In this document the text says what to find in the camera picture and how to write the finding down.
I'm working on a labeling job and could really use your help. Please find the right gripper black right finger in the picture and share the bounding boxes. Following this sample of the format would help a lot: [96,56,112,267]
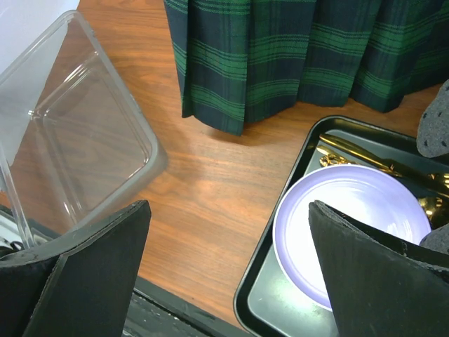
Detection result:
[309,201,448,336]

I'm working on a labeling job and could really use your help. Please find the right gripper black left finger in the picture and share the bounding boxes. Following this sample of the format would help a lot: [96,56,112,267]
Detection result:
[1,200,152,336]

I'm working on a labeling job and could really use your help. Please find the grey dotted skirt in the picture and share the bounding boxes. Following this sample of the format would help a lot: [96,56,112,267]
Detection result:
[417,80,448,254]

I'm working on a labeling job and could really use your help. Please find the green plaid pleated skirt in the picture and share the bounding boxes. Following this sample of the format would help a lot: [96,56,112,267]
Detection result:
[165,0,448,135]

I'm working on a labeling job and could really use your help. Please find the lavender round plate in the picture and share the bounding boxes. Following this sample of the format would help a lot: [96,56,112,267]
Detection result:
[272,164,431,310]

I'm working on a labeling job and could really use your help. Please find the gold cutlery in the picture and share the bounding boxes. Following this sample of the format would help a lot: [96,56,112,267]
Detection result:
[316,133,448,230]

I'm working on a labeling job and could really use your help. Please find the black rectangular tray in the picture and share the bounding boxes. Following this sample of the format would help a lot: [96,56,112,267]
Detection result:
[234,116,448,336]

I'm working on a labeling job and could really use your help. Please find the clear plastic storage bin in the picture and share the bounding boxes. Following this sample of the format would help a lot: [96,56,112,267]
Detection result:
[1,11,167,248]

